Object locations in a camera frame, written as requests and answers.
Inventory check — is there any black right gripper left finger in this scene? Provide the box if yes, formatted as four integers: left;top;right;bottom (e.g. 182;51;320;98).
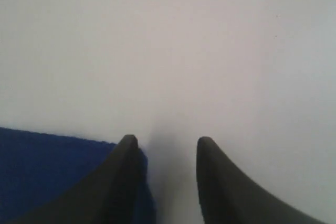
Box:
12;135;139;223

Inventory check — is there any blue towel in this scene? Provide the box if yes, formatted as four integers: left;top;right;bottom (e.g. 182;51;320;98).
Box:
1;128;156;223

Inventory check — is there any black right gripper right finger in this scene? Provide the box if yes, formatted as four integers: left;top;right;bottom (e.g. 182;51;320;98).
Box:
196;136;320;223

